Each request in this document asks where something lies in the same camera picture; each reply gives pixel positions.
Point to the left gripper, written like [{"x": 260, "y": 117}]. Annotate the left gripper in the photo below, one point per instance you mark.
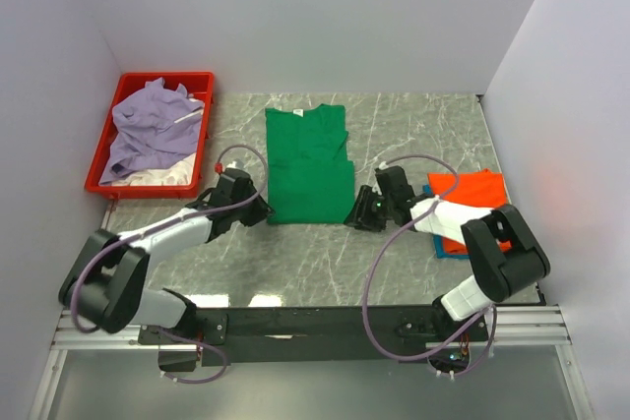
[{"x": 260, "y": 212}]

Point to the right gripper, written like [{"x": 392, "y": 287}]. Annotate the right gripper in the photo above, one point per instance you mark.
[{"x": 360, "y": 214}]

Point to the green t-shirt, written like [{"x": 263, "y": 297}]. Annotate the green t-shirt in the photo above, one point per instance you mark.
[{"x": 311, "y": 178}]

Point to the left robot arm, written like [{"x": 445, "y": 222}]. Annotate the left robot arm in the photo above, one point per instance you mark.
[{"x": 106, "y": 286}]

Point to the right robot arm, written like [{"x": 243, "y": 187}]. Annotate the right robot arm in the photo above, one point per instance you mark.
[{"x": 503, "y": 252}]

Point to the folded blue t-shirt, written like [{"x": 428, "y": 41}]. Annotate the folded blue t-shirt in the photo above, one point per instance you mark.
[{"x": 446, "y": 248}]

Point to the lavender t-shirt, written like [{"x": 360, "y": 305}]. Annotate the lavender t-shirt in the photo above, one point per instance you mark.
[{"x": 152, "y": 130}]

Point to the red plastic bin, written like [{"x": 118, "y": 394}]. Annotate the red plastic bin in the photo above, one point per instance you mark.
[{"x": 153, "y": 138}]

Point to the folded orange t-shirt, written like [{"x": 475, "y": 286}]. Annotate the folded orange t-shirt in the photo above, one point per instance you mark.
[{"x": 484, "y": 188}]

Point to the black base beam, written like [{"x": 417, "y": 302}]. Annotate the black base beam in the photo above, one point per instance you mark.
[{"x": 292, "y": 334}]

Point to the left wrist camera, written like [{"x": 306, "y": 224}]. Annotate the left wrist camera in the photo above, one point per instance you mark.
[{"x": 222, "y": 167}]

